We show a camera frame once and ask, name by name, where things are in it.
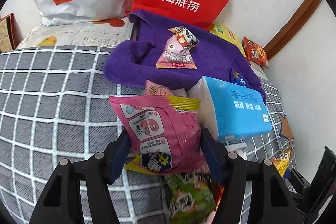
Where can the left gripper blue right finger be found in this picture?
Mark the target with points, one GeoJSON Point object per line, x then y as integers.
{"type": "Point", "coordinates": [213, 153]}

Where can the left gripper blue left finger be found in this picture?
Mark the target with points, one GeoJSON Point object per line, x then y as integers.
{"type": "Point", "coordinates": [117, 152]}

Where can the pink yellow snack bag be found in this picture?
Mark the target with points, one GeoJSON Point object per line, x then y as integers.
{"type": "Point", "coordinates": [164, 133]}

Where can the blue foil snack packet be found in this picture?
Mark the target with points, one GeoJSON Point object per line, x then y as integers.
{"type": "Point", "coordinates": [237, 78]}

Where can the pink panda snack pouch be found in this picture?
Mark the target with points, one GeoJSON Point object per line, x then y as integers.
{"type": "Point", "coordinates": [176, 54]}

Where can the green orange snack bag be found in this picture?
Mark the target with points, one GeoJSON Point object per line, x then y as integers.
{"type": "Point", "coordinates": [193, 197]}

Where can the yellow small snack packet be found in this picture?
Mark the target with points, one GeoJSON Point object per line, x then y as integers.
{"type": "Point", "coordinates": [281, 161]}

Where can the blue tissue pack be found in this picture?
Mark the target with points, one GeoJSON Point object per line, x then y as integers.
{"type": "Point", "coordinates": [230, 111]}

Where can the pink peach pastry packet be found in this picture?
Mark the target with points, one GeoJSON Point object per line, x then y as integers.
{"type": "Point", "coordinates": [154, 89]}

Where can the grey checked bed cover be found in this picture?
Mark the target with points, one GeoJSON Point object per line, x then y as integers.
{"type": "Point", "coordinates": [54, 105]}

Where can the purple towel lined tray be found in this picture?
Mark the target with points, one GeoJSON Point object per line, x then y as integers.
{"type": "Point", "coordinates": [133, 62]}

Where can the orange red chips bag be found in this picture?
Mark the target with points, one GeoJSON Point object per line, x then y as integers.
{"type": "Point", "coordinates": [255, 53]}

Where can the white printed sheet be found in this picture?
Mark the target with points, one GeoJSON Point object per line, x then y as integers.
{"type": "Point", "coordinates": [105, 33]}

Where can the yellow chips bag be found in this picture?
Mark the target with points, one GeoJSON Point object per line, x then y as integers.
{"type": "Point", "coordinates": [223, 32]}

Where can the framed picture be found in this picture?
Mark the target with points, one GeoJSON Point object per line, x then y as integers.
{"type": "Point", "coordinates": [7, 34]}

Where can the brown wooden door frame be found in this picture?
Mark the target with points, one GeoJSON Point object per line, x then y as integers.
{"type": "Point", "coordinates": [290, 29]}

